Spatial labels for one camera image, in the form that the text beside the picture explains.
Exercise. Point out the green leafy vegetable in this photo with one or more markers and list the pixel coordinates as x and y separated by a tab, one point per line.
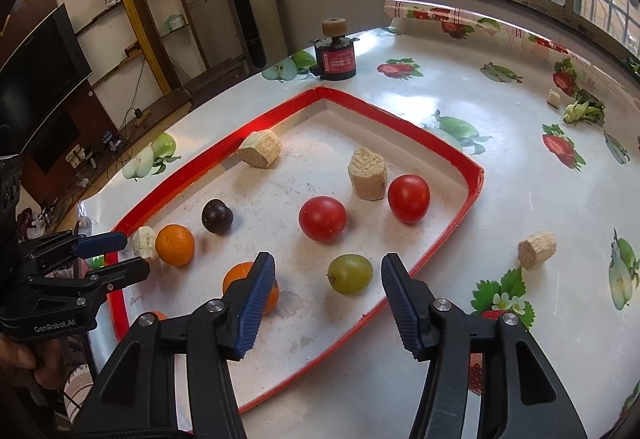
584	111

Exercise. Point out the small corn cob piece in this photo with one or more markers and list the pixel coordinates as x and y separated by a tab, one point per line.
552	98

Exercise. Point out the person's left hand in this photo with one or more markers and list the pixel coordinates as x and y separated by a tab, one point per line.
22	356

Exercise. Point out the beige bread chunk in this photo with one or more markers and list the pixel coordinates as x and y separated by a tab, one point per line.
368	176
260	149
145	244

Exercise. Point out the black motor with red label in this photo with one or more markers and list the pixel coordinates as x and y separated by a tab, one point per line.
336	61

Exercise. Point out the small green box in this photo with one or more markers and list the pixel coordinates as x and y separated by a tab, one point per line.
175	24

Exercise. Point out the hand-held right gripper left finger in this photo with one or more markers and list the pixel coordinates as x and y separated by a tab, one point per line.
255	309

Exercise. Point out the dark purple plum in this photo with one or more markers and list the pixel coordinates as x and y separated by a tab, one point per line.
217	216

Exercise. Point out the black television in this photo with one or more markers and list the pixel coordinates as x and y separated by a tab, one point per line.
45	69

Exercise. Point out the red rimmed white tray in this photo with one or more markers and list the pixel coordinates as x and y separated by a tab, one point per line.
300	144

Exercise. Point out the orange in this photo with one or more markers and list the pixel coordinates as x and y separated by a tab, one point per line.
234	275
159	315
174	245

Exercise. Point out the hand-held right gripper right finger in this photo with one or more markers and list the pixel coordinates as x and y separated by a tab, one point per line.
405	309

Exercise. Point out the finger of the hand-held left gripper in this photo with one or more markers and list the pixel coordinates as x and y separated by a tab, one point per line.
120	271
100	242

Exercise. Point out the wooden shelf unit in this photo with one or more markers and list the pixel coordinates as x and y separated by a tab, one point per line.
140	19

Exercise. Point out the red tomato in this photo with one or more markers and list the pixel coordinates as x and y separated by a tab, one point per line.
408	198
323	218

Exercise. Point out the green grape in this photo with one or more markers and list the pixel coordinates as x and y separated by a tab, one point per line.
350	274

